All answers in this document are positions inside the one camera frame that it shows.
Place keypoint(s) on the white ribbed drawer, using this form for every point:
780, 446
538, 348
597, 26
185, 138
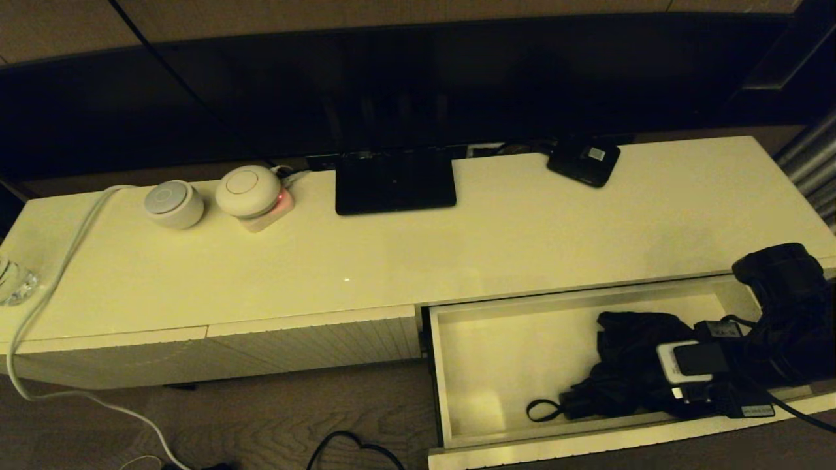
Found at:
496, 365

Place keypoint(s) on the grey curtain folds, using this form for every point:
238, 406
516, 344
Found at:
810, 163

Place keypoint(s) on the black folding umbrella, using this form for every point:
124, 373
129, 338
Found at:
627, 372

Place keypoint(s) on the black set-top box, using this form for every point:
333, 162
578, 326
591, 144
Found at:
580, 164

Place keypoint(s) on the black television base plate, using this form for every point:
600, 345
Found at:
392, 186

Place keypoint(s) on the white ribbed cabinet door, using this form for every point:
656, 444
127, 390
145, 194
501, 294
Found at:
313, 343

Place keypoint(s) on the white plain cabinet panel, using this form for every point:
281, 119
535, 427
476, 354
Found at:
98, 362

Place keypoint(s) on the clear glass object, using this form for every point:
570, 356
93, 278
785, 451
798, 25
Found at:
16, 284

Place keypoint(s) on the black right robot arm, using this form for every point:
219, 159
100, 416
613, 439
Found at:
790, 307

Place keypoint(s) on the white TV cabinet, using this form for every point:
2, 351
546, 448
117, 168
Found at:
326, 261

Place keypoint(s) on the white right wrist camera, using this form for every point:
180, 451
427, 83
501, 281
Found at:
686, 362

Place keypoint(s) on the black flat television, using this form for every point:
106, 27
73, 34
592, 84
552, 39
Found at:
392, 85

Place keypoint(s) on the white domed round device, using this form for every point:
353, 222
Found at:
247, 190

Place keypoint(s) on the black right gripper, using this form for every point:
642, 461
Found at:
744, 391

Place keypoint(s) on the white power strip red light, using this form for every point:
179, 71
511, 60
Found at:
279, 210

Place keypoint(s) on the white round speaker grey top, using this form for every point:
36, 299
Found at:
173, 207

